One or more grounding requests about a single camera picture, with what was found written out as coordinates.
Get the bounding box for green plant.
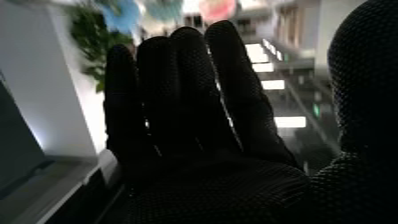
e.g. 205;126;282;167
65;3;134;93

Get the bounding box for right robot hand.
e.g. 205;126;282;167
101;0;398;224

